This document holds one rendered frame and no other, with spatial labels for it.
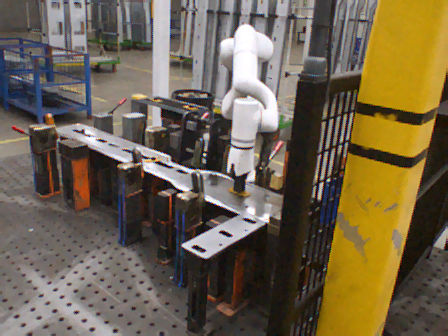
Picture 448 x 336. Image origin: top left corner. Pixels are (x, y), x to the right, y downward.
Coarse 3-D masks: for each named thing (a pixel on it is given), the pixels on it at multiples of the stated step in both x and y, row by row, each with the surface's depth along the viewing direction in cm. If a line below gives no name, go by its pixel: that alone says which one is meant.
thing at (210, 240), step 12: (240, 216) 137; (216, 228) 129; (228, 228) 129; (240, 228) 129; (252, 228) 130; (192, 240) 121; (204, 240) 121; (216, 240) 122; (228, 240) 122; (240, 240) 124; (192, 252) 115; (204, 252) 115; (216, 252) 116
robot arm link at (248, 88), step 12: (240, 60) 150; (252, 60) 150; (240, 72) 148; (252, 72) 148; (240, 84) 148; (252, 84) 146; (252, 96) 151; (264, 96) 146; (276, 108) 143; (264, 120) 141; (276, 120) 142
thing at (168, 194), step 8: (160, 192) 153; (168, 192) 154; (176, 192) 154; (160, 200) 152; (168, 200) 152; (160, 208) 153; (168, 208) 153; (160, 216) 154; (168, 216) 154; (160, 224) 157; (168, 224) 156; (160, 232) 158; (168, 232) 157; (160, 240) 159; (168, 240) 158; (160, 248) 160; (168, 248) 159; (160, 256) 161; (168, 256) 162
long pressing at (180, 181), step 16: (64, 128) 218; (80, 128) 220; (96, 144) 197; (128, 144) 200; (128, 160) 180; (160, 160) 182; (160, 176) 166; (176, 176) 166; (208, 176) 168; (224, 176) 169; (208, 192) 153; (224, 192) 154; (256, 192) 156; (272, 192) 156; (224, 208) 144; (240, 208) 143; (256, 208) 143; (272, 208) 144
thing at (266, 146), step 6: (264, 132) 156; (270, 132) 157; (264, 138) 160; (270, 138) 158; (264, 144) 161; (270, 144) 159; (264, 150) 161; (270, 150) 160; (264, 156) 161; (258, 162) 162; (264, 162) 161; (258, 168) 162; (264, 168) 160; (264, 174) 161
